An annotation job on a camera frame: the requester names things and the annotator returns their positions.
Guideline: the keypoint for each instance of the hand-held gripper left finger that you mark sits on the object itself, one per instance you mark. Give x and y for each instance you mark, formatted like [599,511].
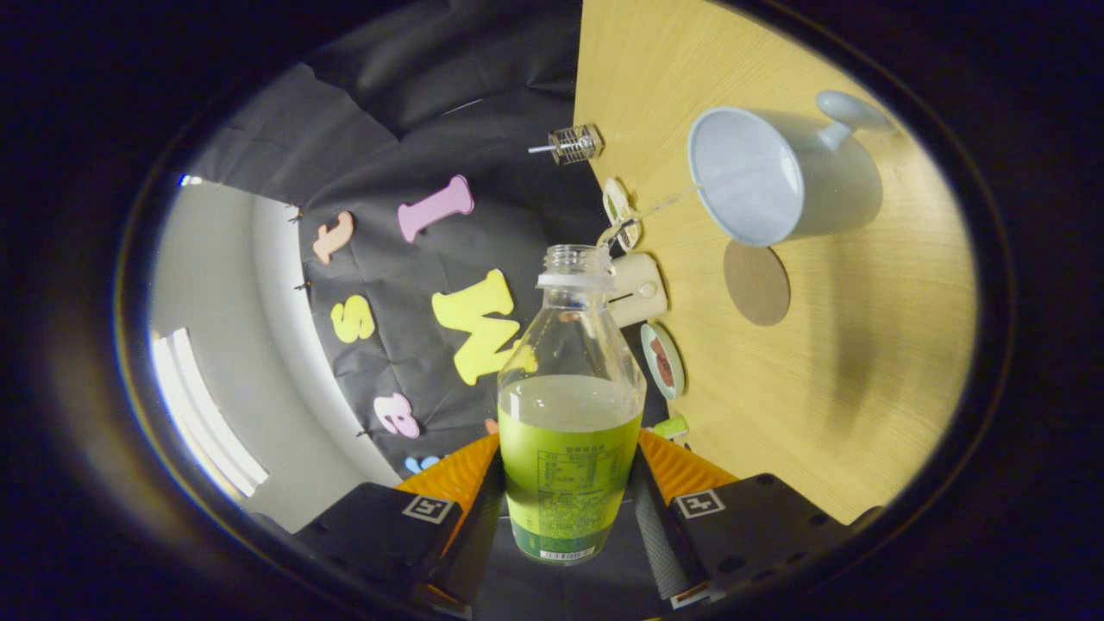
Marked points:
[470,552]

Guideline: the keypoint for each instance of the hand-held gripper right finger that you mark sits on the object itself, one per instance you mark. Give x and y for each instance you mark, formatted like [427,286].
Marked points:
[660,543]

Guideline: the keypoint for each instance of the clear juice bottle green label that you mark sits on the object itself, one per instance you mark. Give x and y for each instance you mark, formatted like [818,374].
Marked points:
[569,448]

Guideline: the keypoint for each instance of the round brown coaster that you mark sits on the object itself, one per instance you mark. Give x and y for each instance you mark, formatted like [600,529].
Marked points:
[757,285]

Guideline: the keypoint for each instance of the white cup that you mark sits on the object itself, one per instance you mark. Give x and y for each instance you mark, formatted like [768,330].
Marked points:
[819,190]

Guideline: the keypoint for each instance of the white and green tube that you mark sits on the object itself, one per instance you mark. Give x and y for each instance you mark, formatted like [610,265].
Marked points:
[671,426]

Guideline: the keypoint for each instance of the brown meat slice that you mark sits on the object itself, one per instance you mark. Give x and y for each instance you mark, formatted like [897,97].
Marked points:
[666,374]
[659,349]

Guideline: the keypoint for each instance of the pale green plate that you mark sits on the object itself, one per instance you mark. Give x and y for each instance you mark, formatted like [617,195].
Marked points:
[677,366]

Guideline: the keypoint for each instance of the white toaster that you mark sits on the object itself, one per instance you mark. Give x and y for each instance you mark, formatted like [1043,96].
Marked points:
[642,289]

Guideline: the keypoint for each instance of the wooden table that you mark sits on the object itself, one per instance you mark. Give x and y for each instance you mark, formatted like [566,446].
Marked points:
[862,345]

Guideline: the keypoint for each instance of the long ceiling light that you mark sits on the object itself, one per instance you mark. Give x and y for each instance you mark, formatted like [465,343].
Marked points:
[207,414]

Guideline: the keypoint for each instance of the white divided snack tray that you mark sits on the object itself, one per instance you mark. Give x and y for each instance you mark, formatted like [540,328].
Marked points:
[617,203]

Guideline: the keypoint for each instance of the clear drinking glass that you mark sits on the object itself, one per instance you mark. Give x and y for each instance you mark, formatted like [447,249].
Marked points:
[576,145]

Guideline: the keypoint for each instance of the black backdrop cloth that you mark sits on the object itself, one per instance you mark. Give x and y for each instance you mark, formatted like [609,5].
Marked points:
[431,129]

